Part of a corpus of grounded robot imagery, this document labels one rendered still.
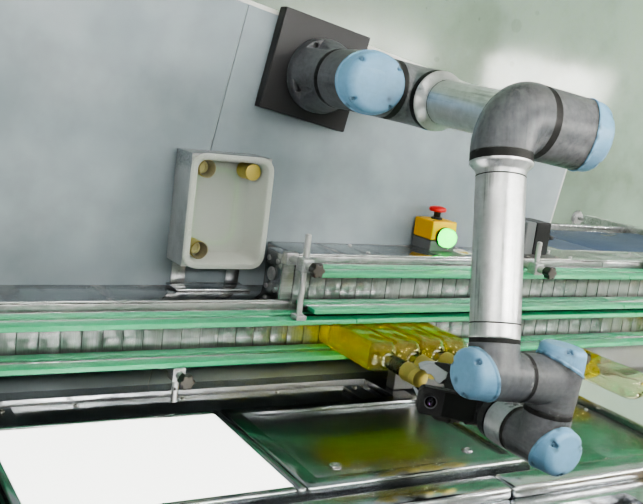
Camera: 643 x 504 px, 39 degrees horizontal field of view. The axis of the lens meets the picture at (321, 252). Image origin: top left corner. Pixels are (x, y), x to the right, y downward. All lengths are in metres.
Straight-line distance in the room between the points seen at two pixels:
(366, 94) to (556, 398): 0.66
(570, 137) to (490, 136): 0.14
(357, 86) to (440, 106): 0.16
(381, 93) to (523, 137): 0.42
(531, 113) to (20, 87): 0.89
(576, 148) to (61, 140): 0.91
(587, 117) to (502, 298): 0.32
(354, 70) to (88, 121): 0.50
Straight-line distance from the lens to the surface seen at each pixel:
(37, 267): 1.77
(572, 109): 1.44
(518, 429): 1.45
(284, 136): 1.90
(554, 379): 1.38
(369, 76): 1.70
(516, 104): 1.38
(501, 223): 1.34
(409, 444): 1.69
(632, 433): 2.12
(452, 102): 1.67
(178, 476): 1.44
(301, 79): 1.83
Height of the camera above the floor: 2.42
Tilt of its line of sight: 57 degrees down
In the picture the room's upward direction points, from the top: 113 degrees clockwise
